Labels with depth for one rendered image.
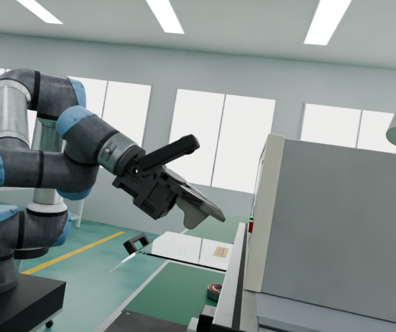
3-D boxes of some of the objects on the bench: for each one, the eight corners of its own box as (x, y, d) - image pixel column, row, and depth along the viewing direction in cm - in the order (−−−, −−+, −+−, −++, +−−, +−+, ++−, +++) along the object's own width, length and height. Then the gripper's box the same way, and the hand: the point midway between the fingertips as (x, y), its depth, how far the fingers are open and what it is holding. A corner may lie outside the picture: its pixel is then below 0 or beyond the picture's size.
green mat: (120, 311, 102) (120, 311, 102) (169, 261, 162) (169, 261, 162) (433, 392, 85) (433, 392, 85) (358, 304, 145) (358, 303, 145)
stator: (226, 291, 133) (228, 282, 133) (237, 303, 123) (238, 294, 123) (203, 290, 130) (204, 282, 130) (211, 302, 119) (213, 293, 119)
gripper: (124, 182, 63) (208, 244, 60) (103, 183, 54) (200, 256, 51) (146, 147, 63) (232, 208, 59) (129, 143, 54) (229, 213, 50)
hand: (221, 213), depth 55 cm, fingers closed
